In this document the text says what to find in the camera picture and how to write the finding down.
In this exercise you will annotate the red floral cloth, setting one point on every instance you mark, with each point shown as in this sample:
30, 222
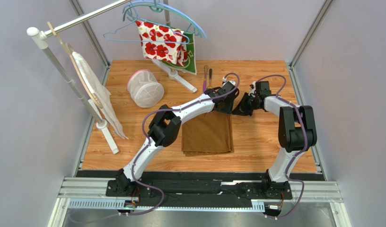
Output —
173, 54

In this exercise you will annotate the gold spoon black handle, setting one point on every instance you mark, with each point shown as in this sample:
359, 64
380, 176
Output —
209, 85

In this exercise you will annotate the purple handled knife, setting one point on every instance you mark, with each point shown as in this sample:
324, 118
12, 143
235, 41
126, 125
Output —
206, 72

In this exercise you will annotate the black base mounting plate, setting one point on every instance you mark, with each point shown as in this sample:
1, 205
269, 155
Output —
198, 182

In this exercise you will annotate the blue plastic hanger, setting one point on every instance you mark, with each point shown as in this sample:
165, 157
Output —
177, 14

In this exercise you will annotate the white mesh laundry basket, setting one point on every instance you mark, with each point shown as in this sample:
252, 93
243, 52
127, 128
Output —
144, 89

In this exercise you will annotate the white clothes rack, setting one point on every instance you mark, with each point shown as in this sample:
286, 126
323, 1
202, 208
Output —
40, 37

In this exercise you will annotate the green patterned cloth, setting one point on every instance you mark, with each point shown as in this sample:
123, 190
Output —
190, 65

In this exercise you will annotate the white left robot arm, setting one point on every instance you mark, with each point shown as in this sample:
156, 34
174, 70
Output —
163, 131

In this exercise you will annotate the aluminium frame rail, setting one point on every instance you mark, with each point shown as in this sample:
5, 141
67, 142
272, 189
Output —
89, 193

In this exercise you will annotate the light blue wire hanger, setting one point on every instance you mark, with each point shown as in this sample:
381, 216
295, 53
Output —
149, 31

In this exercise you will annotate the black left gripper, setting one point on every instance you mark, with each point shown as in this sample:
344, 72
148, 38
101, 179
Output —
229, 109

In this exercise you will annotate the brown cloth napkin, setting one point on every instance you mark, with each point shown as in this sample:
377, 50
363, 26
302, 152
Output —
208, 134

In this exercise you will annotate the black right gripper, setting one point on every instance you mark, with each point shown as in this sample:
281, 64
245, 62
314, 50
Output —
247, 104

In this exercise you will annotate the wooden hanger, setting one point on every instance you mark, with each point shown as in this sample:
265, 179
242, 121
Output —
69, 49

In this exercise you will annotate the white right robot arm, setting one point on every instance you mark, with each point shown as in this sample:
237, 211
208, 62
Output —
296, 133

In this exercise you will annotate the teal plastic hanger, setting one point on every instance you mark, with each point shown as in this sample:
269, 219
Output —
149, 6

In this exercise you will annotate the white mesh garment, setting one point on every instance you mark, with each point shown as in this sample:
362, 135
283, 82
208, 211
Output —
102, 94

